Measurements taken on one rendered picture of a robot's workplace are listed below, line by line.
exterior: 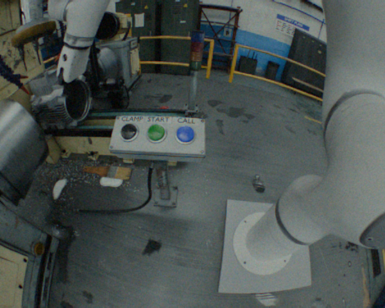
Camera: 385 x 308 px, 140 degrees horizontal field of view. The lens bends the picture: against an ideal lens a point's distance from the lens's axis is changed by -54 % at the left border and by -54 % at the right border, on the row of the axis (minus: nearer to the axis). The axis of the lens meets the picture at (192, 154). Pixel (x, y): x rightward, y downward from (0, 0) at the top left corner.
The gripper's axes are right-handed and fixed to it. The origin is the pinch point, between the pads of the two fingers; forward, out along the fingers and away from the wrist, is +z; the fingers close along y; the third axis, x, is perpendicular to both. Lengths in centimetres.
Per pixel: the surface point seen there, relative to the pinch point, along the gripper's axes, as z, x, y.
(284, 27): -227, -237, 459
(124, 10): 4, 130, 342
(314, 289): -14, -83, -52
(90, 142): 18.4, -12.4, -1.0
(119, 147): -10.2, -24.9, -21.2
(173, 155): -13.9, -33.8, -21.3
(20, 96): 9.1, 21.7, -4.0
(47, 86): 3.5, 10.6, 0.9
